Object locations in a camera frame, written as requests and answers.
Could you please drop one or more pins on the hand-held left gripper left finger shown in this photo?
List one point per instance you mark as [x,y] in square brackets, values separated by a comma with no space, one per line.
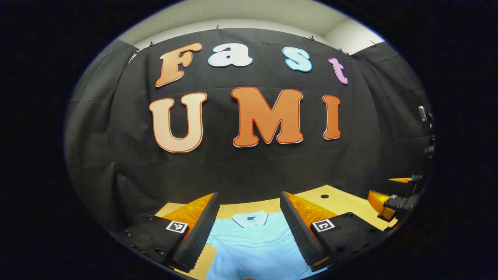
[200,237]

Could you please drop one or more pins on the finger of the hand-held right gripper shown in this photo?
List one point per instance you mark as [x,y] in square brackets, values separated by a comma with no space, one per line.
[379,204]
[404,180]

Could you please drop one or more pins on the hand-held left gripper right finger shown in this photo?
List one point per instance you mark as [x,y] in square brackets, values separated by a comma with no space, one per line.
[299,237]

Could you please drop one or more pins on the light blue T-shirt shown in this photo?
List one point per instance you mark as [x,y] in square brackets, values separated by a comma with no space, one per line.
[253,249]

